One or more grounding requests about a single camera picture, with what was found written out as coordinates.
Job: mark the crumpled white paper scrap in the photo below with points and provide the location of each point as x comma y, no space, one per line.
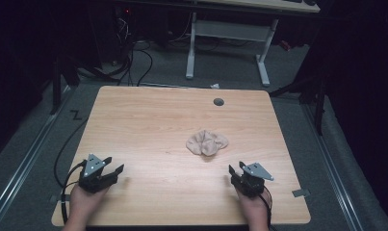
215,86

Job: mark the person's left hand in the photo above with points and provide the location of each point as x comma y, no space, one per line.
83,202

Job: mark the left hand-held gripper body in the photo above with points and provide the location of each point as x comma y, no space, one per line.
92,166

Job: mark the white metal-legged desk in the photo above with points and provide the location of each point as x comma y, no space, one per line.
230,31

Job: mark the beige cloth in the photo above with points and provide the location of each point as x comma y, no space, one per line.
207,143

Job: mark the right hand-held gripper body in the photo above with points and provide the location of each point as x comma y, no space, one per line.
254,179

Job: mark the person's right hand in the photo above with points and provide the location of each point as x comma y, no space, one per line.
254,207

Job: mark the metal floor rail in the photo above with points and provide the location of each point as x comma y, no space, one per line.
334,176
21,166

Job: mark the grey round table grommet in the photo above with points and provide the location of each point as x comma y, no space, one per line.
218,102

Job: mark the black metal stand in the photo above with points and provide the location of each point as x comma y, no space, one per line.
56,93
319,109

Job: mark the grey tape piece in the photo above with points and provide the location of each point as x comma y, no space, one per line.
54,199
300,192

